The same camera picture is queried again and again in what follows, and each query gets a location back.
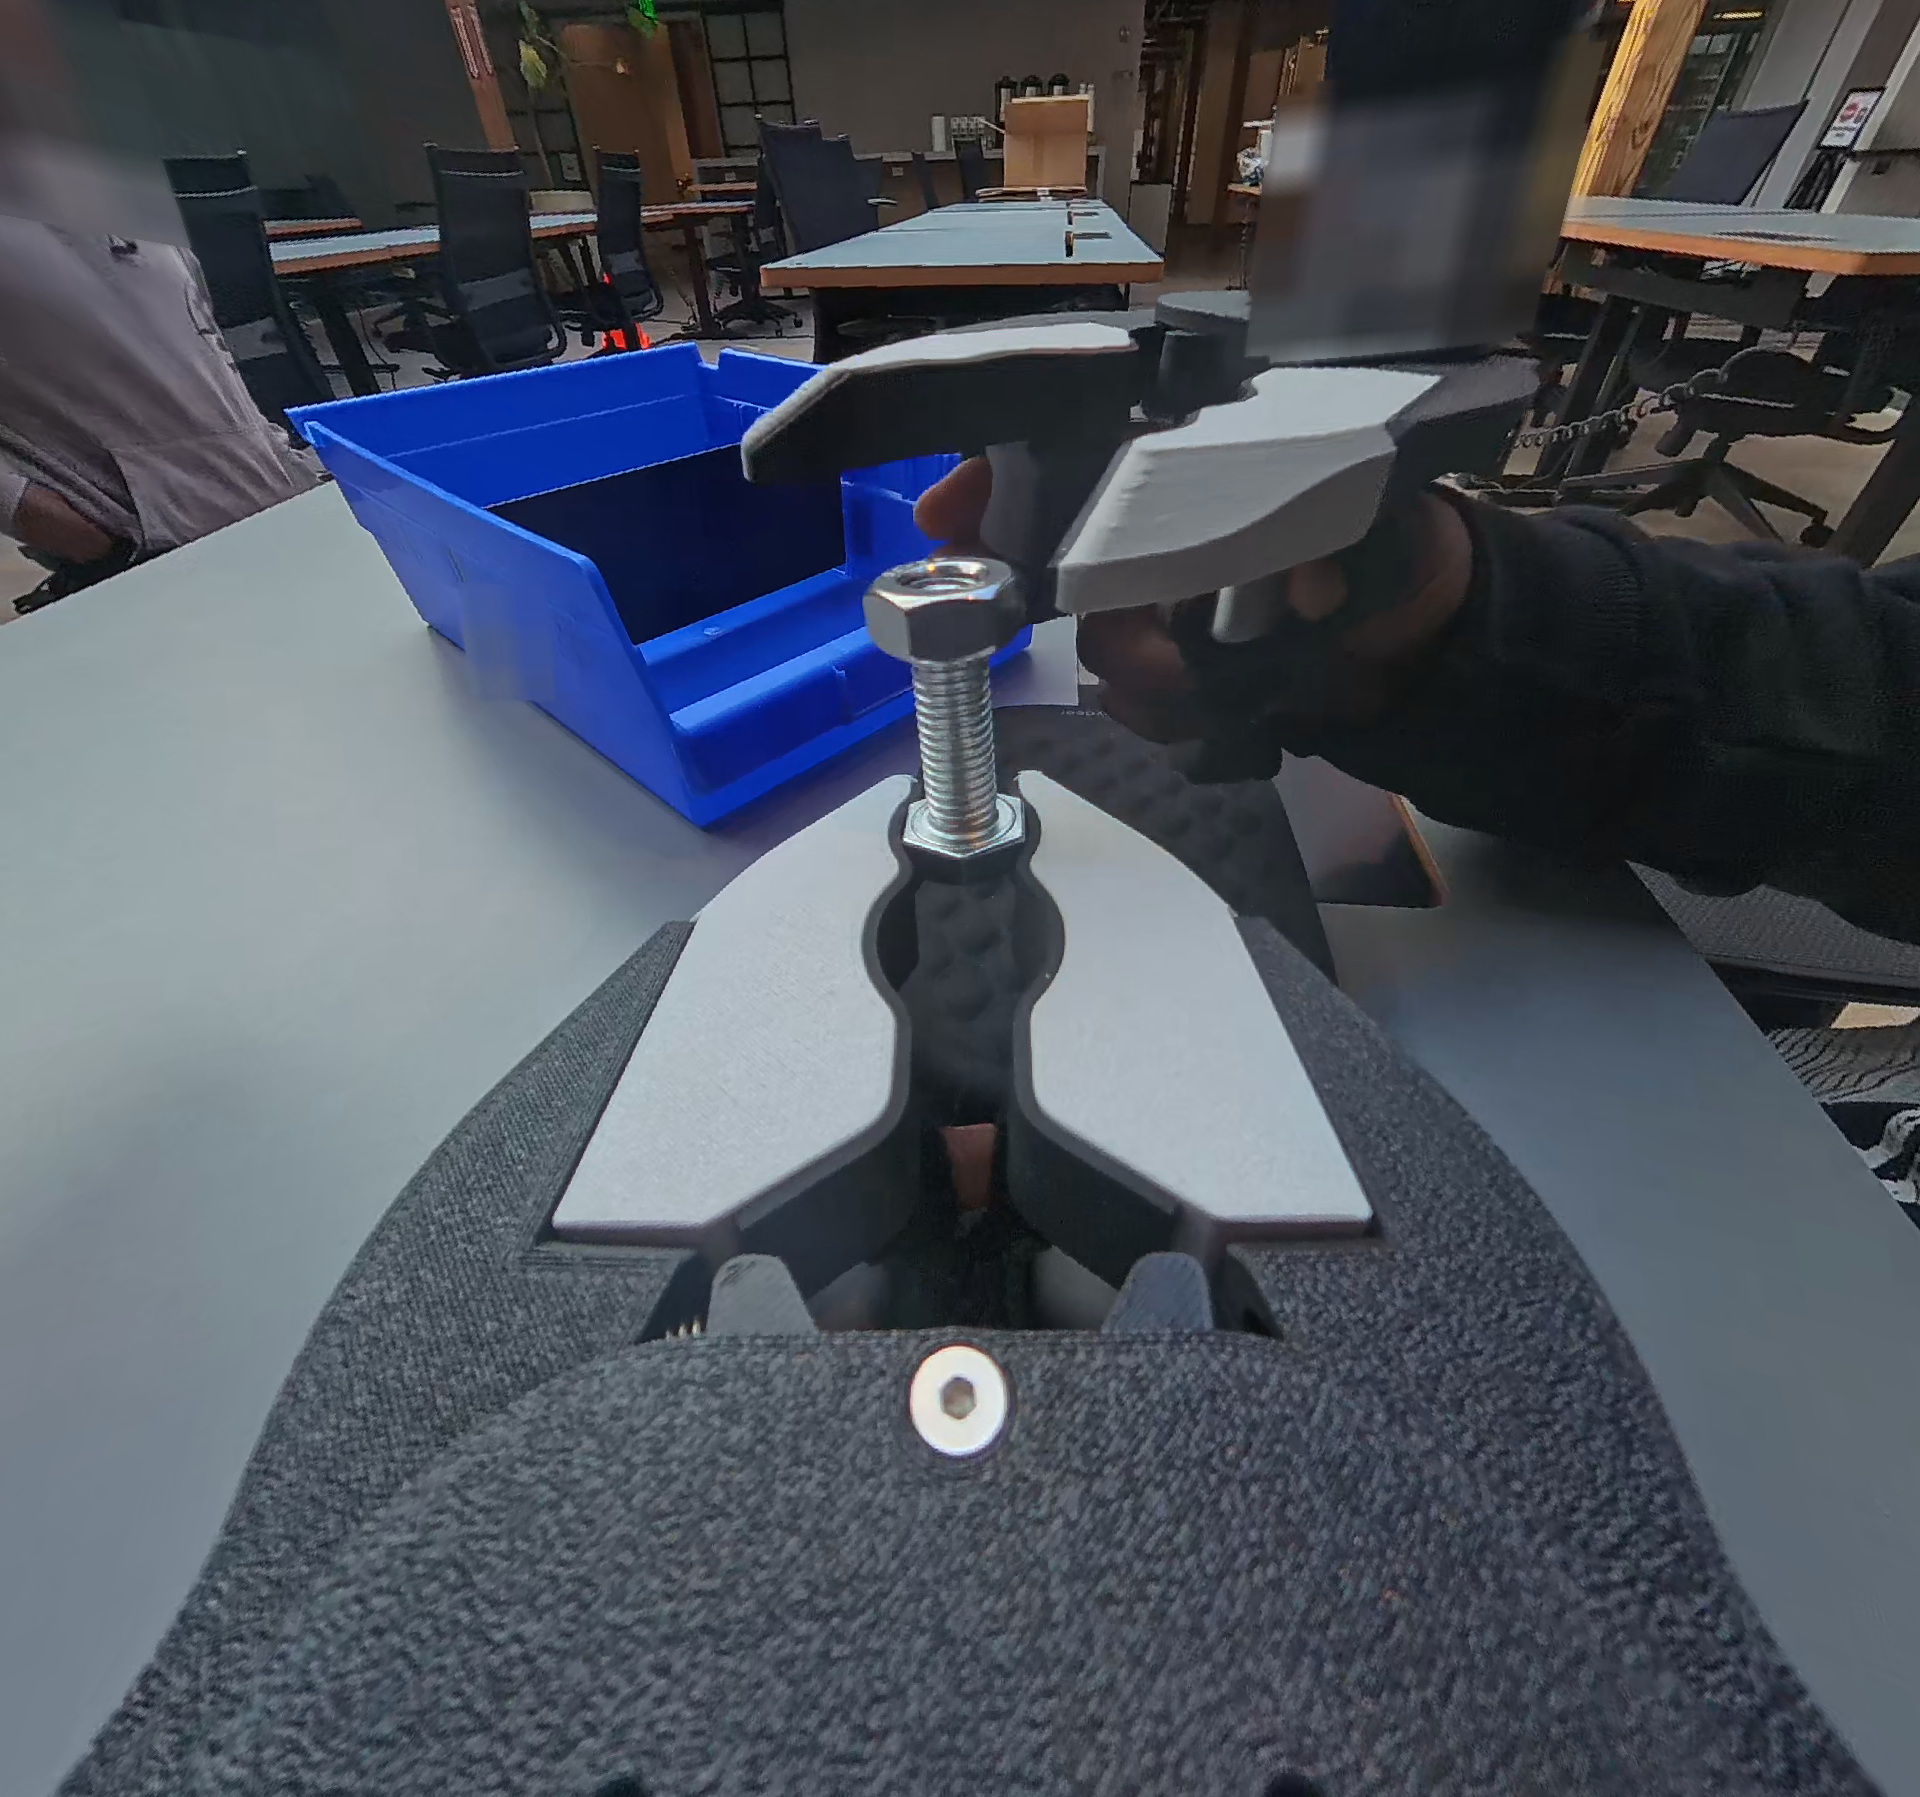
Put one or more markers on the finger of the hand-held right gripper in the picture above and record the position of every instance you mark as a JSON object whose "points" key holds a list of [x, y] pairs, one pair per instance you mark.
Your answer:
{"points": [[1245, 494], [947, 388]]}

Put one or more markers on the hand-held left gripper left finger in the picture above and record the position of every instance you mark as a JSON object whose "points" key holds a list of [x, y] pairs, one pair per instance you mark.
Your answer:
{"points": [[720, 1063]]}

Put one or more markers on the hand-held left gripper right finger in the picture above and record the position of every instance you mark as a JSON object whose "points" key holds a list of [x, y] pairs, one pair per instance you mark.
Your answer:
{"points": [[1185, 1063]]}

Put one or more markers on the silver hex nut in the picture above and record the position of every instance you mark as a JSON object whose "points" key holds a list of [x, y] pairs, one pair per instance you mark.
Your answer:
{"points": [[947, 619]]}

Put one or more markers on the silver hex bolt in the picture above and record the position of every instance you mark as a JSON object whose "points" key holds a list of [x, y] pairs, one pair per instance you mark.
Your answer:
{"points": [[957, 747]]}

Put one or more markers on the blue plastic bin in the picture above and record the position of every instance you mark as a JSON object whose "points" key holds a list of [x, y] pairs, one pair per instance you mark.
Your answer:
{"points": [[391, 476]]}

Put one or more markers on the person's right forearm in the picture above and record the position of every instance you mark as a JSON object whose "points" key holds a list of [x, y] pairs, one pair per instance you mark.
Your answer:
{"points": [[1650, 688]]}

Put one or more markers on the person's right hand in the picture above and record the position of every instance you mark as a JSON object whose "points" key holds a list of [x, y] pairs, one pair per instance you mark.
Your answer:
{"points": [[1351, 657]]}

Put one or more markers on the person's left hand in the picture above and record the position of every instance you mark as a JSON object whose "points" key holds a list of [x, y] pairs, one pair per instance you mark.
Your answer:
{"points": [[971, 1168]]}

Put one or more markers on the long grey table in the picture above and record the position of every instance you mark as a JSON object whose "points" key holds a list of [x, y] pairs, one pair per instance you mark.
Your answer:
{"points": [[961, 246]]}

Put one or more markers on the black office chair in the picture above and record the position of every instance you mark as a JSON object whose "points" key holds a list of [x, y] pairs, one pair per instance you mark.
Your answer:
{"points": [[817, 186], [240, 267], [1739, 154], [628, 230], [488, 253], [1800, 942], [1772, 402]]}

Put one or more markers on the wooden box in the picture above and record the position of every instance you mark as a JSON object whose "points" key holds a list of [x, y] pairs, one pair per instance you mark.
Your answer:
{"points": [[1049, 144]]}

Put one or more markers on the wood-edged grey table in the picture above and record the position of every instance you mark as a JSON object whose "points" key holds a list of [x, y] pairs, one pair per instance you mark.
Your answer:
{"points": [[1739, 233], [450, 238]]}

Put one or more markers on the black paned door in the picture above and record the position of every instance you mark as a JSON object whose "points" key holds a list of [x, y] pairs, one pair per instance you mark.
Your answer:
{"points": [[747, 71]]}

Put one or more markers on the wooden pillar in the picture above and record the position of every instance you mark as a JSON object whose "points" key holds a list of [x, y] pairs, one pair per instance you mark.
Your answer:
{"points": [[1666, 28], [463, 20]]}

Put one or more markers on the small red white sign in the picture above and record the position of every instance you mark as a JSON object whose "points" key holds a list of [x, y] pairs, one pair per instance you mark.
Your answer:
{"points": [[1855, 118]]}

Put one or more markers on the green potted plant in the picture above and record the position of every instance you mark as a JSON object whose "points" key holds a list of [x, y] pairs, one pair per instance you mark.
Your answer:
{"points": [[528, 42]]}

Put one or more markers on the black white printed clothing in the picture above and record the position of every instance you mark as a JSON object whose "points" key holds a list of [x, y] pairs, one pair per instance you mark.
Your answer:
{"points": [[1894, 1152]]}

